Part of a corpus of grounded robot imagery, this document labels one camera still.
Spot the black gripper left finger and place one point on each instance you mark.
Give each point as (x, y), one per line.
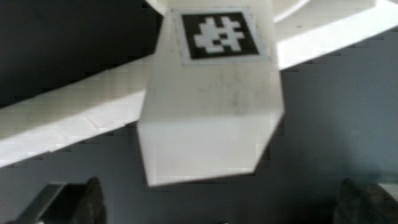
(68, 204)

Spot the white round stool seat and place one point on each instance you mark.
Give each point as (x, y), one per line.
(285, 7)

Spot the white front barrier rail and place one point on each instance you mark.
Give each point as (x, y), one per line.
(95, 106)

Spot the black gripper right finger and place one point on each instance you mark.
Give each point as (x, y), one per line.
(366, 205)

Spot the white stool leg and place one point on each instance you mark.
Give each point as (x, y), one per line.
(214, 97)

